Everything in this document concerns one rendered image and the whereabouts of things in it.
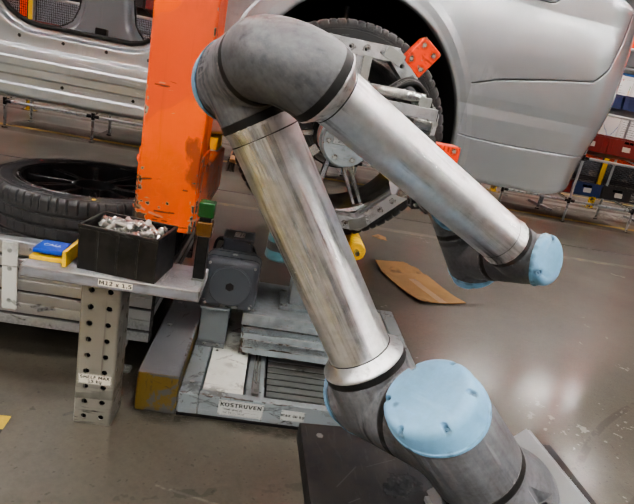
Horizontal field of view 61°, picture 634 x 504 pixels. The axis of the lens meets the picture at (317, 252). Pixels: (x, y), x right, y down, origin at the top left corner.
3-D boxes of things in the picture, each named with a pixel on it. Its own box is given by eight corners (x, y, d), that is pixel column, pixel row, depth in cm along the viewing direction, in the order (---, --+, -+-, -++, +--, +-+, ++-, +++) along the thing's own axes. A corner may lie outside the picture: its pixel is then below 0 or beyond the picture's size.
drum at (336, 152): (356, 161, 166) (366, 115, 162) (366, 174, 146) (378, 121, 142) (312, 153, 165) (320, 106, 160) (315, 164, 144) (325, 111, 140)
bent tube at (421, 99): (413, 104, 156) (422, 66, 153) (430, 109, 137) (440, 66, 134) (353, 93, 154) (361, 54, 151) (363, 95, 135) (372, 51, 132)
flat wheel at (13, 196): (172, 220, 244) (178, 169, 237) (192, 277, 187) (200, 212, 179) (5, 207, 219) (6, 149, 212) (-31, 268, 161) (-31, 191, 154)
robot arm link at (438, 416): (487, 527, 77) (431, 450, 70) (407, 479, 91) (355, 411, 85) (541, 444, 83) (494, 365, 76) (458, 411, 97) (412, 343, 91)
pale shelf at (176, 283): (207, 278, 150) (209, 268, 149) (198, 303, 134) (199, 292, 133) (47, 253, 145) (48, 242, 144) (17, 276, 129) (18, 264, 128)
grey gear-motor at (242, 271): (253, 305, 220) (267, 224, 210) (246, 356, 181) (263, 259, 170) (209, 298, 218) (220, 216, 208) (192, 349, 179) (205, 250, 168)
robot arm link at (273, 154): (396, 478, 90) (195, 34, 69) (338, 442, 105) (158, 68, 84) (455, 422, 97) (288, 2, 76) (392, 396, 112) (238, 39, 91)
